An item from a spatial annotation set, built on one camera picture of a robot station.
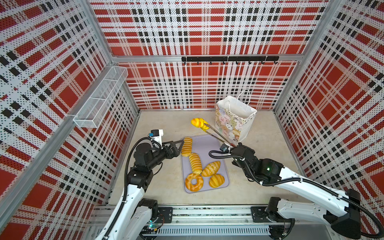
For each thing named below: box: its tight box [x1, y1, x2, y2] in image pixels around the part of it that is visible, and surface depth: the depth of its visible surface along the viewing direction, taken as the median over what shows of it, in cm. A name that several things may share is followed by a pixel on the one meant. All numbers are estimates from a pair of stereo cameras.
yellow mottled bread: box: [191, 117, 210, 132], surface depth 80 cm
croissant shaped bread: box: [201, 161, 221, 177], surface depth 88 cm
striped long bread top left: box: [181, 136, 193, 157], surface depth 98 cm
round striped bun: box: [209, 173, 225, 188], surface depth 84 cm
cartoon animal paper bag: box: [215, 90, 257, 146], surface depth 93 cm
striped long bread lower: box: [189, 152, 203, 175], surface depth 88 cm
